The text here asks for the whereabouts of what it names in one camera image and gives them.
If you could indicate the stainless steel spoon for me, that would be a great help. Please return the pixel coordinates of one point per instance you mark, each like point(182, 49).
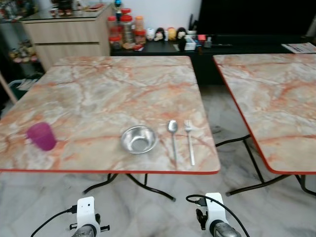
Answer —
point(172, 126)

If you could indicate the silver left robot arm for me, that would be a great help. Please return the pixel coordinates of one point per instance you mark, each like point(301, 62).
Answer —
point(86, 232)

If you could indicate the orange jar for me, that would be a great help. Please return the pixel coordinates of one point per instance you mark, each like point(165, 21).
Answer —
point(139, 23)

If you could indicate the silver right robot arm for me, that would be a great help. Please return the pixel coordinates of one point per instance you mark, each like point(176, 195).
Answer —
point(224, 230)

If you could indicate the large clear jar red lid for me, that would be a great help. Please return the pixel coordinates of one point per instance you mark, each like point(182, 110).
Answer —
point(127, 30)

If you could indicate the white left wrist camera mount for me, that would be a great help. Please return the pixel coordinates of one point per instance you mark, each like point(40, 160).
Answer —
point(86, 210)

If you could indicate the purple plastic cup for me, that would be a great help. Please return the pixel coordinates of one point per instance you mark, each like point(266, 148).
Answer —
point(42, 137)

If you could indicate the white figurine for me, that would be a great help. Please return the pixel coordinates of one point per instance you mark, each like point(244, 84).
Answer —
point(150, 34)

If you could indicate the light wooden drawer cabinet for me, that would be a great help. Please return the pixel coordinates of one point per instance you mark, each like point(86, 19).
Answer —
point(69, 39)

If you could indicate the yellow figurine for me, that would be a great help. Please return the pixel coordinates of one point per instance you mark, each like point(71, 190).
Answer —
point(171, 34)

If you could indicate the small white box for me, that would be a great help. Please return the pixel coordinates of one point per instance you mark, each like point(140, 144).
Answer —
point(189, 45)

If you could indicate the dark haired figurine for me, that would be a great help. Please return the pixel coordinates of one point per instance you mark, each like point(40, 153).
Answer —
point(160, 34)
point(181, 34)

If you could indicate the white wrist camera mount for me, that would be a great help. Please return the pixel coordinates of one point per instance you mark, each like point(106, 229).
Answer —
point(86, 210)
point(215, 210)

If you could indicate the black television screen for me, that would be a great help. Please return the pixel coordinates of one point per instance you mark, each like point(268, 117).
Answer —
point(256, 17)

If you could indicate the stainless steel fork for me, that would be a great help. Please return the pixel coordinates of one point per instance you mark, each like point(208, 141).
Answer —
point(188, 129)

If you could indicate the small jar red lid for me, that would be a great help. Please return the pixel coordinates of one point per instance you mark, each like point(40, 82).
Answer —
point(140, 38)
point(115, 42)

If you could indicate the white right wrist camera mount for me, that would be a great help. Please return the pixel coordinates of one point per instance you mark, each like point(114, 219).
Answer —
point(215, 210)

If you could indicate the red white magazine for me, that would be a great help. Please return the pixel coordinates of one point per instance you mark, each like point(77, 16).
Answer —
point(300, 48)

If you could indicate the small pink box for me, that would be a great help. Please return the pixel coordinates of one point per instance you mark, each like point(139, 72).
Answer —
point(202, 38)

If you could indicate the stainless steel bowl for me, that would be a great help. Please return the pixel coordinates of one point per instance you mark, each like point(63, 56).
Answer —
point(139, 139)

